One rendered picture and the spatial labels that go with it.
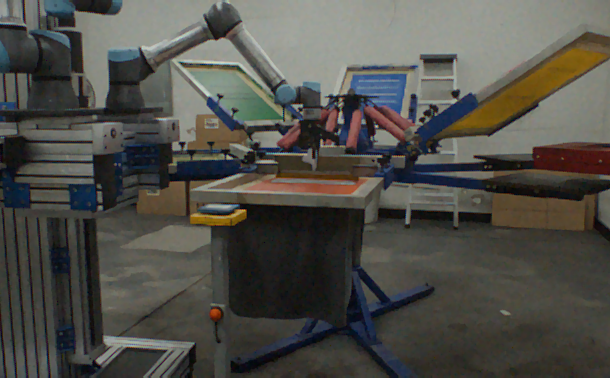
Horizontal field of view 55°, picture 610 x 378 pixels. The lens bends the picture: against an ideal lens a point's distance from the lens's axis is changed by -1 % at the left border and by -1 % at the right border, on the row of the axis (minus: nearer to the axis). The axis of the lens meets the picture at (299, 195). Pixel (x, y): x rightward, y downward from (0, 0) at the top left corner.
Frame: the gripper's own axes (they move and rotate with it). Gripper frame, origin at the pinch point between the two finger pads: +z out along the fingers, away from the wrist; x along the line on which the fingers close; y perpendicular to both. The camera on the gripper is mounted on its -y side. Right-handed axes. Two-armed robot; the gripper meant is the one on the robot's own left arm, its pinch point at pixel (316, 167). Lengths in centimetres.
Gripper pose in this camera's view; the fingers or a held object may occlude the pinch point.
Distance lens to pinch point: 247.4
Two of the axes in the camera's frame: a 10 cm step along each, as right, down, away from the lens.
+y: -9.7, -0.4, 2.5
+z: 0.0, 9.9, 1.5
